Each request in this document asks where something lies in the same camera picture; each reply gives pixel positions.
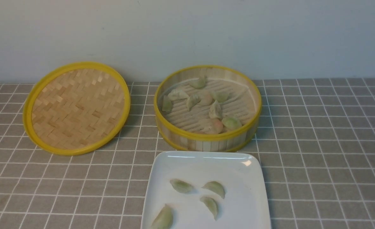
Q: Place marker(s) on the small green steamed dumpling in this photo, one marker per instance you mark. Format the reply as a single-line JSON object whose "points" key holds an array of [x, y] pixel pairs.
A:
{"points": [[212, 206]]}

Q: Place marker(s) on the pale green steamed dumpling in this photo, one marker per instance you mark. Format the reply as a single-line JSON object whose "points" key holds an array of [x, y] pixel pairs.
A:
{"points": [[164, 219]]}

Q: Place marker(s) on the green dumpling on plate left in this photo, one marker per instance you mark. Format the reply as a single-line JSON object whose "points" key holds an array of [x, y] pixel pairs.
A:
{"points": [[181, 186]]}

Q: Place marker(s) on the green dumpling on plate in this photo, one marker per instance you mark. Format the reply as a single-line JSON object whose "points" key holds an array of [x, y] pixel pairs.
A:
{"points": [[216, 188], [181, 186]]}

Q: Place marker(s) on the white square plate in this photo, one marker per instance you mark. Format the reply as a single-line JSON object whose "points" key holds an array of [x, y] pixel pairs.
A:
{"points": [[245, 205]]}

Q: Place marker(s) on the green dumpling on plate right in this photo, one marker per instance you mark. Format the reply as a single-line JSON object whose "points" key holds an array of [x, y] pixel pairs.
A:
{"points": [[216, 188]]}

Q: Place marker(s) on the pale green dumpling steamer centre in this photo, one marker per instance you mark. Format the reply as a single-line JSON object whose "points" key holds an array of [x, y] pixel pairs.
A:
{"points": [[192, 100]]}

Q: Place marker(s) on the bamboo steamer basket yellow rim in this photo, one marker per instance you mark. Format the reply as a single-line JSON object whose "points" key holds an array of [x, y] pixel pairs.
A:
{"points": [[183, 129]]}

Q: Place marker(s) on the white dumpling steamer left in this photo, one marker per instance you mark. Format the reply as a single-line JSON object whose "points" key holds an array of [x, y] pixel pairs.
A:
{"points": [[177, 94]]}

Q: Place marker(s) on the green dumpling steamer far left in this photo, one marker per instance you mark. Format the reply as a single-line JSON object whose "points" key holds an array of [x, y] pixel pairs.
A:
{"points": [[167, 104]]}

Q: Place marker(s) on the pinkish dumpling steamer centre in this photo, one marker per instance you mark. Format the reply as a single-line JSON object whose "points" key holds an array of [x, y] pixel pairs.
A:
{"points": [[206, 98]]}

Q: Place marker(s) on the white green dumpling steamer middle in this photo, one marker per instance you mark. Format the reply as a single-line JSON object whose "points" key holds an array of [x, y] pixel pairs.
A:
{"points": [[215, 110]]}

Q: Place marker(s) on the pink dumpling steamer front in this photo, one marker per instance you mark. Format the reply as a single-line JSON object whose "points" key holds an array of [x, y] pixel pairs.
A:
{"points": [[212, 126]]}

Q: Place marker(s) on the green dumpling top of steamer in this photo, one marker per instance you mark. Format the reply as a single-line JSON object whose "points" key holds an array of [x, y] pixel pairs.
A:
{"points": [[198, 83]]}

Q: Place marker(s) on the green dumpling steamer upper right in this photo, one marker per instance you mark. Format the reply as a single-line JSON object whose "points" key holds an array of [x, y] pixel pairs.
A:
{"points": [[220, 96]]}

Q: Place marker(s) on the bright green dumpling steamer right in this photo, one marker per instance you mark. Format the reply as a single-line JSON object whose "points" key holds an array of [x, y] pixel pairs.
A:
{"points": [[231, 123]]}

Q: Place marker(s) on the woven bamboo steamer lid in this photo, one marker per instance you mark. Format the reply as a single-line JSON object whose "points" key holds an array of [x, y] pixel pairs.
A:
{"points": [[77, 108]]}

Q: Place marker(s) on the grey checked tablecloth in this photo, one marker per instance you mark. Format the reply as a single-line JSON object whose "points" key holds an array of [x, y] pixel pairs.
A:
{"points": [[315, 144]]}

